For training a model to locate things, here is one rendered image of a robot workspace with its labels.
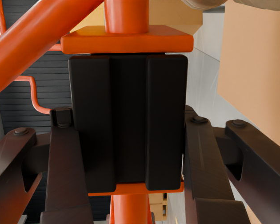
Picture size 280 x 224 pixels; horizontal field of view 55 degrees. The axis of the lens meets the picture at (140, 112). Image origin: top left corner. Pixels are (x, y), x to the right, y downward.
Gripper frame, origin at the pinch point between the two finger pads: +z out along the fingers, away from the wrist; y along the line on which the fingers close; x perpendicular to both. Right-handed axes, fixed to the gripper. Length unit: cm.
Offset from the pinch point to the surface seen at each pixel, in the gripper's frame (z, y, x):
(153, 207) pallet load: 567, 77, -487
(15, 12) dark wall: 1051, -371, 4
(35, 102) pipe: 749, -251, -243
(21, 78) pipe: 814, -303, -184
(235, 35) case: 15.5, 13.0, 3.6
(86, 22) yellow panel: 722, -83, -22
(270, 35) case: 7.6, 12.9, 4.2
